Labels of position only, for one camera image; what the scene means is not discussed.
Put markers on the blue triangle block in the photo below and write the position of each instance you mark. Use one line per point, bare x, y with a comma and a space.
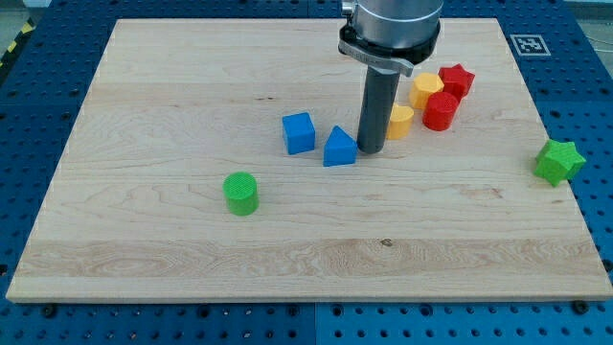
340, 148

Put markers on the blue cube block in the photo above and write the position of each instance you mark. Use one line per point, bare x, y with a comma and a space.
299, 133

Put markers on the green cylinder block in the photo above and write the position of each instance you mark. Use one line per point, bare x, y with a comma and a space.
241, 193

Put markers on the yellow heart block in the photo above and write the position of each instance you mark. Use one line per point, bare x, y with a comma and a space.
400, 122

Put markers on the light wooden board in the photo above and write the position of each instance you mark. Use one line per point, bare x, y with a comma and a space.
135, 212

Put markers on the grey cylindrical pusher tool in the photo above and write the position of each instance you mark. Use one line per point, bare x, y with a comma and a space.
378, 98

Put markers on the red cylinder block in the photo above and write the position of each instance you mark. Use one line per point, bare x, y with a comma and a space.
440, 111

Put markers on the yellow hexagon block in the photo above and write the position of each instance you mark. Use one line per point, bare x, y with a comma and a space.
424, 85

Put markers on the red star block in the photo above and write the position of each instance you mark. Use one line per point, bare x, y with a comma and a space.
457, 81

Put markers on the green star block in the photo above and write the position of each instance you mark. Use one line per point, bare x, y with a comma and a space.
558, 161

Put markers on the white fiducial marker tag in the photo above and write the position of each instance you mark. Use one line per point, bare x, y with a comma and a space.
530, 45

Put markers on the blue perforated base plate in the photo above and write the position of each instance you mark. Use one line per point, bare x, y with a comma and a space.
40, 100

